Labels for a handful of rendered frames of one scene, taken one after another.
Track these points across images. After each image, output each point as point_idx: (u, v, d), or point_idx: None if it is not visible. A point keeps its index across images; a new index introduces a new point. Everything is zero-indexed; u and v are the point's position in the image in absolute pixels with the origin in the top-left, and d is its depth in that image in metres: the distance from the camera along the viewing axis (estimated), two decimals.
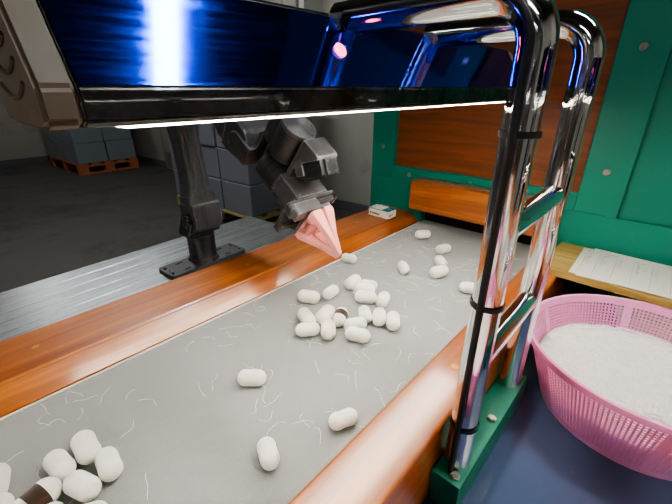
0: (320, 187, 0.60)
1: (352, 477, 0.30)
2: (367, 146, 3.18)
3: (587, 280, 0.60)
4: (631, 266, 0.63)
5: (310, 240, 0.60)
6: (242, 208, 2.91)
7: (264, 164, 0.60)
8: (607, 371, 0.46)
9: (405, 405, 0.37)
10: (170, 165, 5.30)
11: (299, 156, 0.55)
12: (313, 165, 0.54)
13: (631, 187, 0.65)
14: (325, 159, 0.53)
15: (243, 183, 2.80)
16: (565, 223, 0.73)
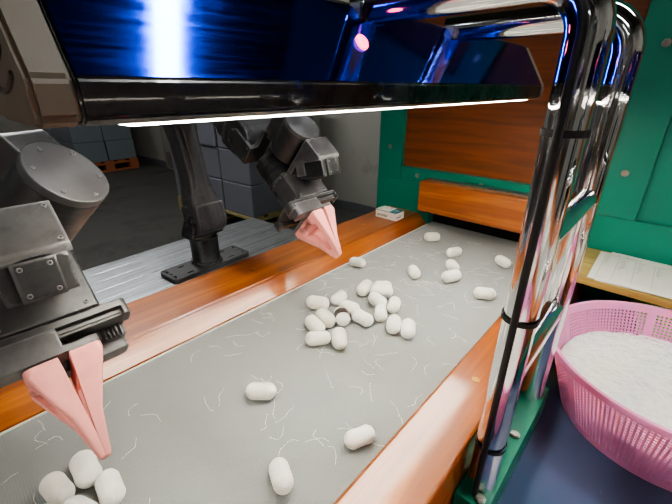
0: (321, 187, 0.60)
1: None
2: (369, 146, 3.15)
3: (607, 286, 0.57)
4: (651, 271, 0.61)
5: (310, 240, 0.60)
6: (243, 209, 2.89)
7: (265, 162, 0.60)
8: (634, 383, 0.44)
9: (426, 422, 0.35)
10: (170, 165, 5.27)
11: (300, 155, 0.54)
12: (314, 165, 0.53)
13: (651, 189, 0.63)
14: (327, 159, 0.53)
15: (244, 183, 2.78)
16: None
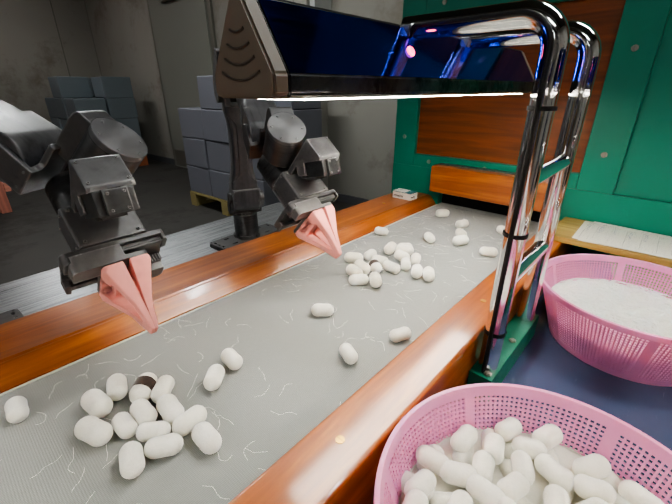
0: (321, 186, 0.60)
1: (417, 362, 0.42)
2: (375, 143, 3.29)
3: (587, 244, 0.71)
4: (624, 234, 0.74)
5: (310, 239, 0.59)
6: None
7: (263, 165, 0.60)
8: (603, 308, 0.57)
9: (448, 323, 0.49)
10: (178, 163, 5.41)
11: (301, 155, 0.54)
12: (315, 165, 0.53)
13: (625, 168, 0.77)
14: (327, 159, 0.52)
15: (256, 178, 2.92)
16: (568, 200, 0.85)
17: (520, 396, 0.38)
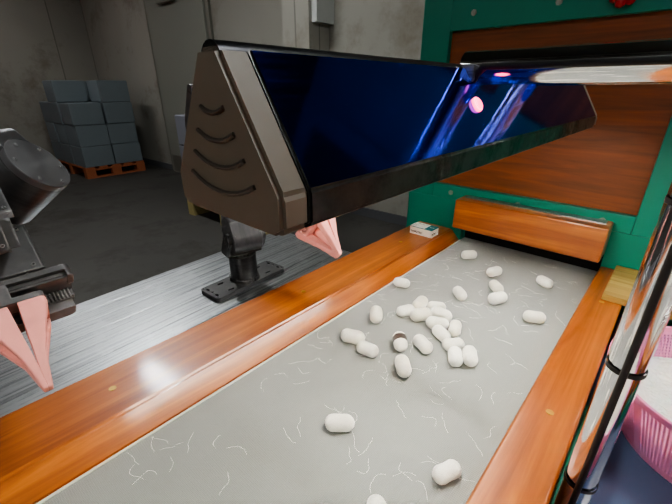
0: None
1: None
2: None
3: None
4: None
5: (310, 240, 0.60)
6: None
7: None
8: None
9: (512, 458, 0.36)
10: (176, 168, 5.28)
11: None
12: None
13: None
14: None
15: None
16: (621, 246, 0.72)
17: None
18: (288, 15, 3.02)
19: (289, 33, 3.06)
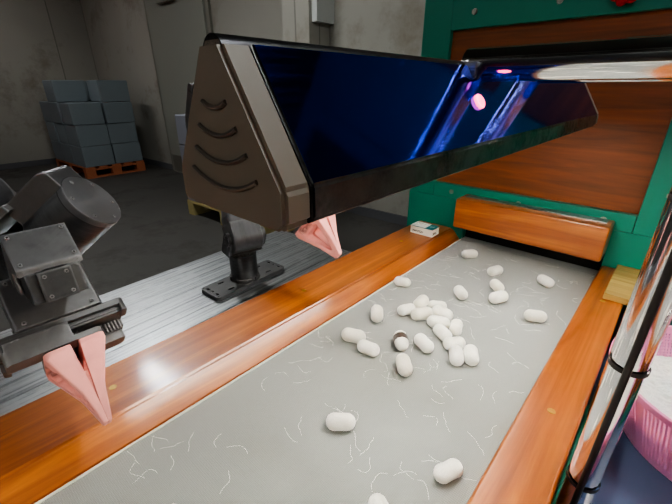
0: None
1: None
2: None
3: None
4: None
5: (310, 239, 0.60)
6: None
7: None
8: None
9: (514, 457, 0.36)
10: (176, 168, 5.28)
11: None
12: None
13: None
14: None
15: None
16: (622, 245, 0.72)
17: None
18: (288, 15, 3.01)
19: (289, 33, 3.06)
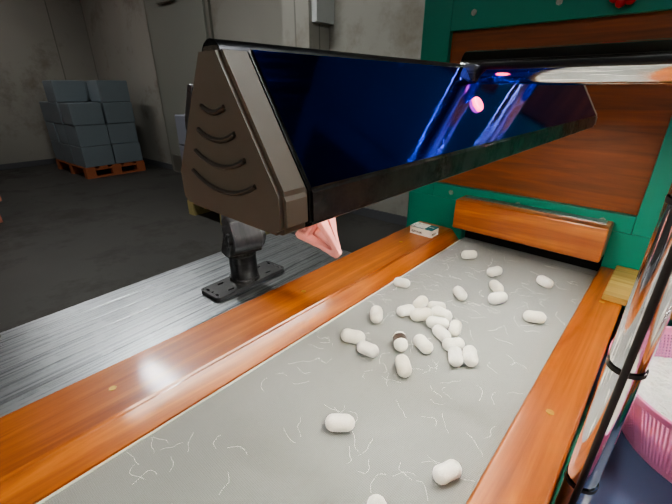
0: None
1: None
2: None
3: None
4: None
5: (310, 239, 0.60)
6: None
7: None
8: None
9: (512, 458, 0.36)
10: (176, 168, 5.28)
11: None
12: None
13: None
14: None
15: None
16: (621, 246, 0.72)
17: None
18: (288, 15, 3.02)
19: (289, 33, 3.06)
